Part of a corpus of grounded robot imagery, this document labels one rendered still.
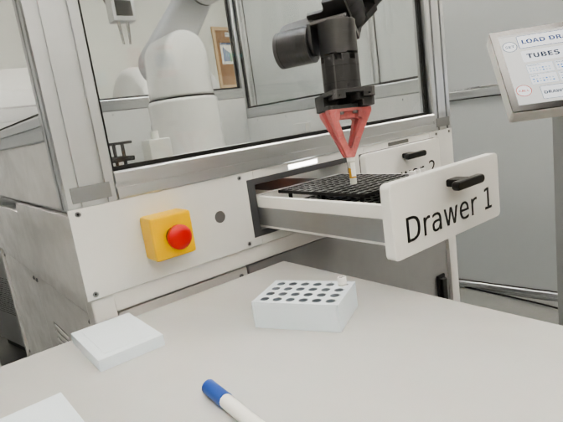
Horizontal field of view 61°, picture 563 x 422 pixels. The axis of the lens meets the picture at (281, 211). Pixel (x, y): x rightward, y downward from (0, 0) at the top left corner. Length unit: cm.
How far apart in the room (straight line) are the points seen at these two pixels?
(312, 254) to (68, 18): 63
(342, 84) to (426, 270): 76
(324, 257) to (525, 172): 162
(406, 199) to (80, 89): 51
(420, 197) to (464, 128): 191
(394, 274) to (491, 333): 67
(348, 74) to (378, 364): 41
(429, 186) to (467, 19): 192
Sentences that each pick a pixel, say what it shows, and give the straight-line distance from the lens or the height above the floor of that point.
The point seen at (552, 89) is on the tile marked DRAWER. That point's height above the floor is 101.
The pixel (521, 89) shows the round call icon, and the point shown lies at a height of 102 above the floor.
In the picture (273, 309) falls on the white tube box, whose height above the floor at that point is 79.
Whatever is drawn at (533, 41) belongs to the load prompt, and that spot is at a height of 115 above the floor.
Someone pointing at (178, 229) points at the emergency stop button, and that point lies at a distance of 77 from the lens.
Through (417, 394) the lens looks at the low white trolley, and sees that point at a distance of 51.
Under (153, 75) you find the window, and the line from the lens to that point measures 86.
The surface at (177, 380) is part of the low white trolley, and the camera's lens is 60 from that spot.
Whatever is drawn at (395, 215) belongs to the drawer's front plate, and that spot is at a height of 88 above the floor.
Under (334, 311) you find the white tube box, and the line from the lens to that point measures 62.
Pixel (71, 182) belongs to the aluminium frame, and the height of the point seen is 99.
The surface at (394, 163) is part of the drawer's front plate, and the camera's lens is 119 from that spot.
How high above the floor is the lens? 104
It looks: 11 degrees down
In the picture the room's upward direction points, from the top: 8 degrees counter-clockwise
